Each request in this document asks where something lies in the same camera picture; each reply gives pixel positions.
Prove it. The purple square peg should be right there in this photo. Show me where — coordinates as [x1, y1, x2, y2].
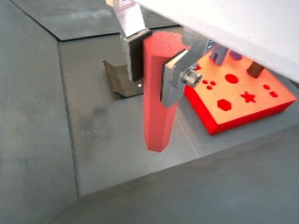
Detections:
[228, 51, 242, 60]

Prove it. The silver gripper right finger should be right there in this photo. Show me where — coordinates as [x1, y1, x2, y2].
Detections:
[161, 27, 209, 107]

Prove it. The red hexagonal peg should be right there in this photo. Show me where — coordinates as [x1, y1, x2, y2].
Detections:
[144, 31, 186, 152]

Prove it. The black curved stand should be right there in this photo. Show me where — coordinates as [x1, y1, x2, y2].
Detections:
[102, 60, 144, 98]

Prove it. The dark brown cylinder peg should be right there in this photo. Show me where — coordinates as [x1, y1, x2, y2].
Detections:
[246, 62, 265, 78]

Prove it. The red shape sorting board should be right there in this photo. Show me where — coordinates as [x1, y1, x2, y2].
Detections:
[184, 52, 296, 135]

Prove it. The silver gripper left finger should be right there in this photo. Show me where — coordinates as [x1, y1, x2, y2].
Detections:
[112, 0, 152, 82]

